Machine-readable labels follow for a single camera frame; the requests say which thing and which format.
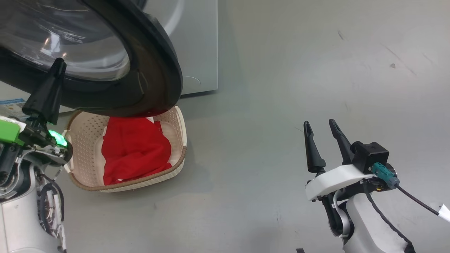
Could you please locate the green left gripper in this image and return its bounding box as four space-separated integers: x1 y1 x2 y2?
0 58 68 147

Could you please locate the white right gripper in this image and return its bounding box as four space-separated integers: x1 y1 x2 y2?
303 118 375 202

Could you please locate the red and white garment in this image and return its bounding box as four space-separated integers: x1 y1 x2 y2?
101 116 173 186

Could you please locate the washing machine door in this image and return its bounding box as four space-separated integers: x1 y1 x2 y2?
0 0 184 118

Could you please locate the cream perforated laundry basket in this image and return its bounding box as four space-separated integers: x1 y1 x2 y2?
63 105 187 193

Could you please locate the white front-load washing machine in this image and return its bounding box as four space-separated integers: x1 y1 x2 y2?
0 0 218 117

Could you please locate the blue energy label sticker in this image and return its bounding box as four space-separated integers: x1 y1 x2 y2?
0 98 27 118

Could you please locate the teal right camera connector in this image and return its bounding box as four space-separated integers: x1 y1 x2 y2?
372 162 400 188

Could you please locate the black sleeved right arm cable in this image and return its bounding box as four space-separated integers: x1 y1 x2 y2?
366 192 417 253

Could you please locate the black right camera cable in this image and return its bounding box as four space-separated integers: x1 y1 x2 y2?
397 184 442 216

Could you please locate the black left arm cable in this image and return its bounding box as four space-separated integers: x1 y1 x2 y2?
38 174 66 233

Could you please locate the white cable tag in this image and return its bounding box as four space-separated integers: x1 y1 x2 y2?
438 204 450 223

